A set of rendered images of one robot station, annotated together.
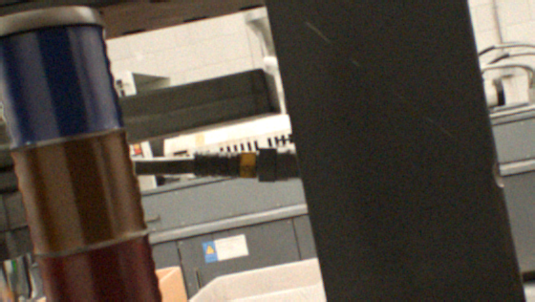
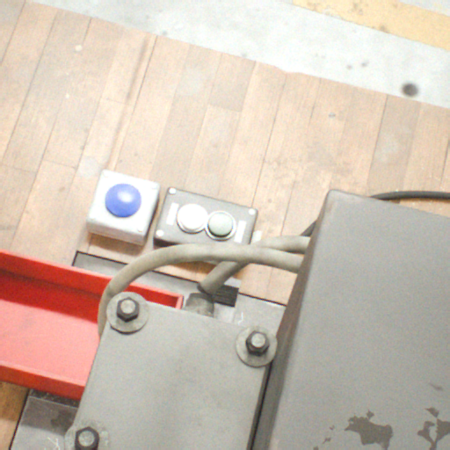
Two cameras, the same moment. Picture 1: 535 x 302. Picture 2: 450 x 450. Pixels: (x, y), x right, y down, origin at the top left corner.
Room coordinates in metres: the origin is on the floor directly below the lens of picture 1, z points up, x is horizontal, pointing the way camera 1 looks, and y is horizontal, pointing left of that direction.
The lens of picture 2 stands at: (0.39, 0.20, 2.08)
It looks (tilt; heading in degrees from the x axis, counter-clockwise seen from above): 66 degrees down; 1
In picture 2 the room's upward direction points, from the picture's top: 11 degrees clockwise
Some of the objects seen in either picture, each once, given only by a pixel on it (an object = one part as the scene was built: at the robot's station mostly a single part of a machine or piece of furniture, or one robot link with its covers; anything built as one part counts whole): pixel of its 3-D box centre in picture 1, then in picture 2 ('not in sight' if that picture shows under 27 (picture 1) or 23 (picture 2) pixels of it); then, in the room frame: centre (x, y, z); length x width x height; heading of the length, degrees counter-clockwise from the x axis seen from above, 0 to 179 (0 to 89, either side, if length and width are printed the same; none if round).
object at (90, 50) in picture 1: (58, 89); not in sight; (0.29, 0.08, 1.17); 0.04 x 0.04 x 0.03
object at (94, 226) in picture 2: not in sight; (123, 212); (0.92, 0.32, 0.90); 0.07 x 0.07 x 0.06; 86
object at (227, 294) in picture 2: not in sight; (217, 319); (0.80, 0.19, 0.95); 0.06 x 0.03 x 0.09; 176
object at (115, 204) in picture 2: not in sight; (123, 201); (0.92, 0.32, 0.93); 0.04 x 0.04 x 0.02
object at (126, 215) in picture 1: (81, 191); not in sight; (0.29, 0.08, 1.14); 0.04 x 0.04 x 0.03
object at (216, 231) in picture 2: not in sight; (220, 227); (0.91, 0.21, 0.93); 0.03 x 0.03 x 0.02
